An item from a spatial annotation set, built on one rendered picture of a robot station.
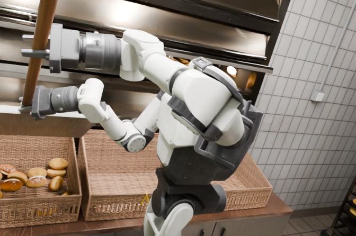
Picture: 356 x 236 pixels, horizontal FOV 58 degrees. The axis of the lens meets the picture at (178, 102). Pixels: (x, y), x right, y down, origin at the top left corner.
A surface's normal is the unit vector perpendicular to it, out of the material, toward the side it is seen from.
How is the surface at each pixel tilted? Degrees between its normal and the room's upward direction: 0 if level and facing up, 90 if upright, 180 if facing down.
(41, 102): 59
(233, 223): 90
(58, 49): 51
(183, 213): 90
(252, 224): 90
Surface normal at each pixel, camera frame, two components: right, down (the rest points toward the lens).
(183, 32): 0.46, 0.04
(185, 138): -0.40, 0.10
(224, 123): -0.25, -0.29
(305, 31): 0.40, 0.37
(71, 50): 0.31, -0.32
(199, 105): 0.05, -0.06
